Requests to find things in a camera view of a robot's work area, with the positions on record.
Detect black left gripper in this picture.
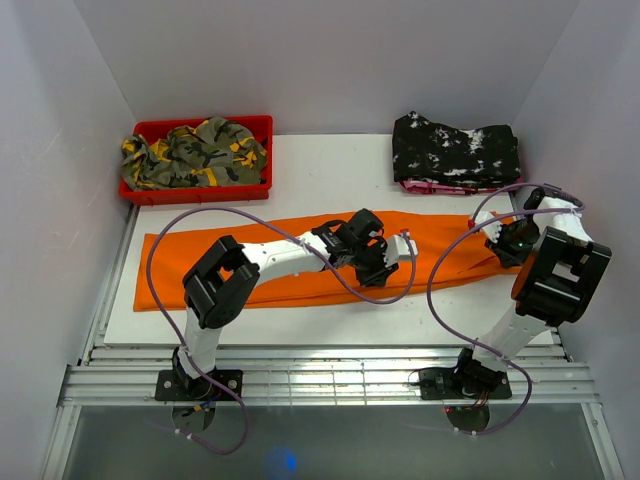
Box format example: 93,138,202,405
348,239,398,290

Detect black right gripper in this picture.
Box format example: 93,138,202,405
485,218,541,269

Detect orange trousers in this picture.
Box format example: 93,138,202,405
131,209,526,313

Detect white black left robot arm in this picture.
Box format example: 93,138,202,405
172,209,417,400

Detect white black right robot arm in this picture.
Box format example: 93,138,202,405
451,185,612,397

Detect pink folded trousers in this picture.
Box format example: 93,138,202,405
399,178,523,196

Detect black white patterned trousers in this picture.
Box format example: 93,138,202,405
392,111,522,188

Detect camouflage trousers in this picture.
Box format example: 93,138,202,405
121,117,268,191

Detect red plastic bin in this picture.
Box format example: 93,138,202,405
119,115,274,206

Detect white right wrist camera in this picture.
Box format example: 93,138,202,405
468,210,503,243

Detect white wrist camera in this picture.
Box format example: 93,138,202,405
383,231,418,267
468,210,503,243

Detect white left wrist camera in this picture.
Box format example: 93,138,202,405
383,231,418,267

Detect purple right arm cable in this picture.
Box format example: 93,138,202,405
404,182,586,437

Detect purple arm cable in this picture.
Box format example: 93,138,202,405
145,206,418,455
404,182,586,437

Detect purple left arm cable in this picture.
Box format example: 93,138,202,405
145,206,418,455

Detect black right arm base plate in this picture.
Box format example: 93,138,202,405
418,367,512,400

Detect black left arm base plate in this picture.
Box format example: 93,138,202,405
154,369,244,402

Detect aluminium frame rail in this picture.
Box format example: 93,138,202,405
58,343,600,407

